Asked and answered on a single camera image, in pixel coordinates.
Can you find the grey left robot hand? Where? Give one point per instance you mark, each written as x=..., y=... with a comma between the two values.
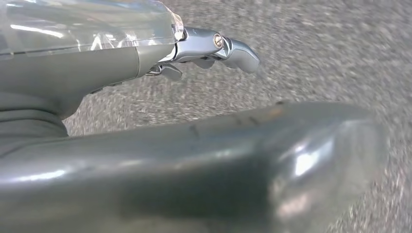
x=80, y=70

